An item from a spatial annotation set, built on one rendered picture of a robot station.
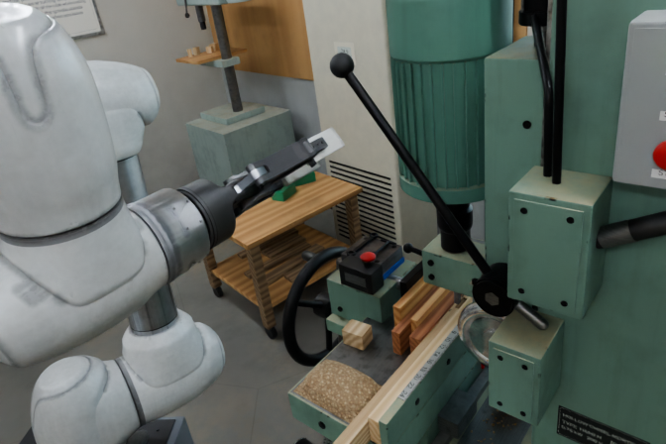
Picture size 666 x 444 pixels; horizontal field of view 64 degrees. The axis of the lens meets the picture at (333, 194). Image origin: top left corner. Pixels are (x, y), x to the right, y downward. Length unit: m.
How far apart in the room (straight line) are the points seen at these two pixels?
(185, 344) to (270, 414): 1.03
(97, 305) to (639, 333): 0.62
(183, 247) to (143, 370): 0.69
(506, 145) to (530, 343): 0.26
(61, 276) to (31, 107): 0.14
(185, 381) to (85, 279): 0.77
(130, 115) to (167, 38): 2.86
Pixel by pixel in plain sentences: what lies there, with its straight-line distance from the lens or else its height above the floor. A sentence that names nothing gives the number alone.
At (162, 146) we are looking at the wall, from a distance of 3.93.
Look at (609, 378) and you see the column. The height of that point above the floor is 1.01.
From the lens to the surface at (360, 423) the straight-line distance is 0.84.
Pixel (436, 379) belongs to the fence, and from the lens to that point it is 0.92.
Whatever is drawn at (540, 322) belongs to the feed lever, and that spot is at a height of 1.09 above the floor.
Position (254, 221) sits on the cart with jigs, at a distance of 2.34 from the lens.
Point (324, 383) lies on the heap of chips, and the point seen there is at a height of 0.93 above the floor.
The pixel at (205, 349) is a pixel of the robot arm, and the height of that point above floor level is 0.81.
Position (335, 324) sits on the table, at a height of 0.87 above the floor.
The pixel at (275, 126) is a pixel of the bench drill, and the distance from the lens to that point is 3.19.
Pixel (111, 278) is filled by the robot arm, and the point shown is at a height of 1.34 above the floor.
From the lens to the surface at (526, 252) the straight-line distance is 0.66.
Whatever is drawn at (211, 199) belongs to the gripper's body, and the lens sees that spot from 0.57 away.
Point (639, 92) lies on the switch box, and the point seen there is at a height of 1.42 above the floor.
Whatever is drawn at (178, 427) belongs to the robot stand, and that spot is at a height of 0.60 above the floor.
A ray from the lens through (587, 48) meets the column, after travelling 0.64.
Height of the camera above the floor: 1.58
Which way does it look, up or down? 25 degrees down
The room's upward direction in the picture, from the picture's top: 8 degrees counter-clockwise
